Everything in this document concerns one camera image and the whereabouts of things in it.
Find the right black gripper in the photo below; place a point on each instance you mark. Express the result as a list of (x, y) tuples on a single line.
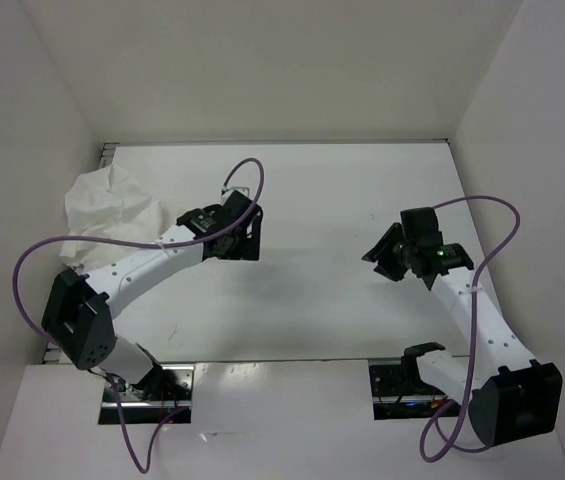
[(381, 251)]

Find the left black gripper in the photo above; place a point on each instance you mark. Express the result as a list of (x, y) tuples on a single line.
[(248, 246)]

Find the white skirt cloth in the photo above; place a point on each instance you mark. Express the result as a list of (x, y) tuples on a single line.
[(111, 203)]

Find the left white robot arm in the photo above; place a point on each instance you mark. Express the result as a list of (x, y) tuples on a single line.
[(82, 308)]

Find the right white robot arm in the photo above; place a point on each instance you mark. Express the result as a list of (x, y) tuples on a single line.
[(509, 393)]

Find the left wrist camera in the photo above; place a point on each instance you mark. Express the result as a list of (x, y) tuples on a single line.
[(234, 203)]

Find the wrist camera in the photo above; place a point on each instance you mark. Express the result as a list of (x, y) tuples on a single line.
[(234, 203), (419, 220)]

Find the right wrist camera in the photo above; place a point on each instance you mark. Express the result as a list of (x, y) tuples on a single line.
[(419, 220)]

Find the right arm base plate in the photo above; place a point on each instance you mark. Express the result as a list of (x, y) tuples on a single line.
[(393, 398)]

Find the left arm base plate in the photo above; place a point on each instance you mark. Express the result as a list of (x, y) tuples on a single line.
[(174, 395)]

